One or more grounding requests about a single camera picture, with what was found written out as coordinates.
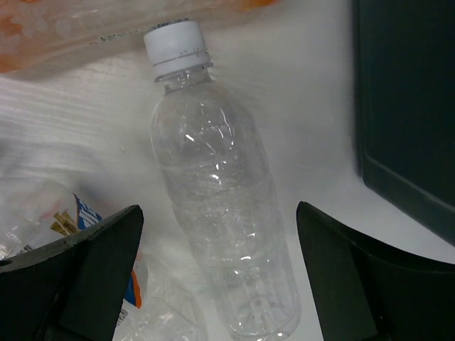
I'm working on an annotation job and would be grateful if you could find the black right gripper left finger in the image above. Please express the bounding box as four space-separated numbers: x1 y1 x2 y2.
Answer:
1 205 144 340

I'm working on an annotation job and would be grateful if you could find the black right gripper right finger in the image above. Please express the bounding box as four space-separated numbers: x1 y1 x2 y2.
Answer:
296 202 454 340

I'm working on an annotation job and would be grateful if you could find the Pocari Sweat labelled bottle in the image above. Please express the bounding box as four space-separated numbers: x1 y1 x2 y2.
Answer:
1 178 208 340

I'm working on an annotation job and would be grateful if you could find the large clear bottle white cap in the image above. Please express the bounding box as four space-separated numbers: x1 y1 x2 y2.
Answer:
144 21 301 340

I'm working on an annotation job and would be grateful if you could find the dark green plastic bin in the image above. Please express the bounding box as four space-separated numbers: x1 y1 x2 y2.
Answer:
353 1 454 243

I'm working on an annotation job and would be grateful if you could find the orange label bottle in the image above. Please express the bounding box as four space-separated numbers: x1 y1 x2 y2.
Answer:
1 1 273 73

